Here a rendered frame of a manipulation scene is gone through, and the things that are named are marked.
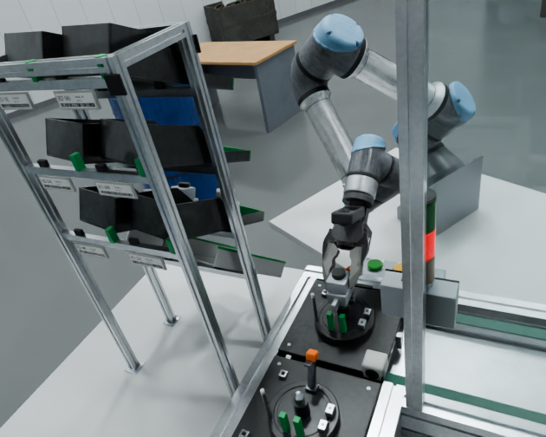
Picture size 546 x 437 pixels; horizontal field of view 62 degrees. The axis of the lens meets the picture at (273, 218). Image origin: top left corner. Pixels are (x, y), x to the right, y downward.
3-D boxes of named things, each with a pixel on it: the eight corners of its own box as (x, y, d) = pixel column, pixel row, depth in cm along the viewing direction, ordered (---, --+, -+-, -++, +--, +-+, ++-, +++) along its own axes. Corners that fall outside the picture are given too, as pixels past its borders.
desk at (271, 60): (217, 100, 566) (203, 42, 527) (306, 107, 490) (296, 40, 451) (179, 122, 524) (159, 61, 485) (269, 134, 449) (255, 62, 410)
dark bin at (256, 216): (223, 210, 115) (224, 181, 113) (263, 220, 108) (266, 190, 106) (130, 228, 93) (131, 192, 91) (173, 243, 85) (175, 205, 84)
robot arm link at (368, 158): (396, 141, 107) (367, 127, 104) (387, 184, 104) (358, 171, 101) (375, 151, 114) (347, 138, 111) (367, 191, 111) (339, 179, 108)
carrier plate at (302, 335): (315, 284, 121) (315, 278, 119) (407, 301, 110) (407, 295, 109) (279, 355, 104) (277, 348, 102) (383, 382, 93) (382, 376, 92)
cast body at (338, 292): (336, 283, 104) (333, 260, 100) (354, 287, 102) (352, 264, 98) (324, 309, 98) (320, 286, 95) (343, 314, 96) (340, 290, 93)
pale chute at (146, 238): (199, 257, 134) (204, 243, 134) (233, 269, 126) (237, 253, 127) (124, 243, 111) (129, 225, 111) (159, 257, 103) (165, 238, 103)
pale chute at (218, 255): (243, 264, 127) (248, 250, 127) (281, 277, 120) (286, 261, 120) (172, 251, 104) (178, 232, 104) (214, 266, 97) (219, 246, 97)
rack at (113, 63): (170, 314, 135) (49, 35, 91) (280, 342, 118) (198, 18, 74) (124, 371, 120) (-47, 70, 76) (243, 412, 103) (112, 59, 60)
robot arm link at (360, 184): (374, 175, 101) (340, 173, 105) (371, 194, 100) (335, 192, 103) (380, 188, 107) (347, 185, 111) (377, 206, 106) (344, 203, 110)
